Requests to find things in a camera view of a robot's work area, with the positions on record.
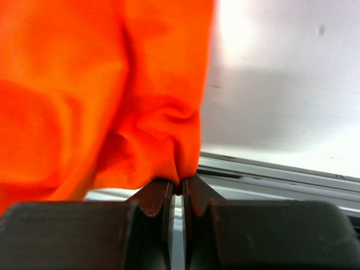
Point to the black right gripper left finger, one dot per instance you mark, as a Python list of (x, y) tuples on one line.
[(133, 234)]

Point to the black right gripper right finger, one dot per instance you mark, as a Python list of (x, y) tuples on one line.
[(264, 234)]

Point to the orange t shirt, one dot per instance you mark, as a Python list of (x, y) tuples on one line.
[(99, 94)]

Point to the aluminium rail frame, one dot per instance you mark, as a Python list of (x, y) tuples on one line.
[(237, 179)]

